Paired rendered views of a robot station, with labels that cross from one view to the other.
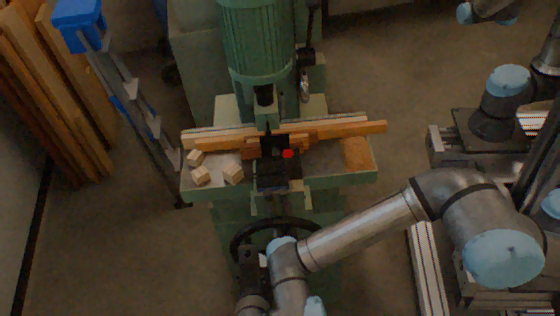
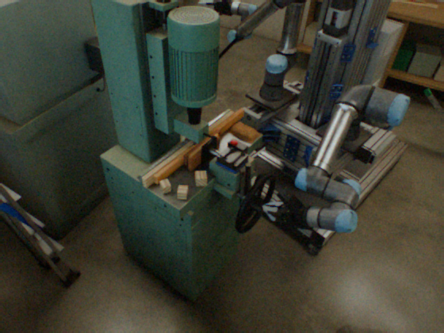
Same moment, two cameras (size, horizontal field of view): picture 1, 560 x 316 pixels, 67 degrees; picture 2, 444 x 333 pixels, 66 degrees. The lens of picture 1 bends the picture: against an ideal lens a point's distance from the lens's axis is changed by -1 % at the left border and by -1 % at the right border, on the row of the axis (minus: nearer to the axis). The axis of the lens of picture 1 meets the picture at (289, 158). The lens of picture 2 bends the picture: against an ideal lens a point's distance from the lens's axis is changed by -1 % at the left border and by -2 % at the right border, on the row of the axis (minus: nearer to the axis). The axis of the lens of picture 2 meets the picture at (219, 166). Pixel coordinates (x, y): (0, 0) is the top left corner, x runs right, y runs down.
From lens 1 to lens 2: 0.96 m
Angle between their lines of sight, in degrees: 38
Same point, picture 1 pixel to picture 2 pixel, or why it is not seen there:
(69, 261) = not seen: outside the picture
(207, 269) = (139, 301)
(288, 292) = (335, 185)
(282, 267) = (319, 179)
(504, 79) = (277, 63)
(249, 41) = (208, 73)
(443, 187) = (360, 96)
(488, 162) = (279, 113)
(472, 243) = (392, 107)
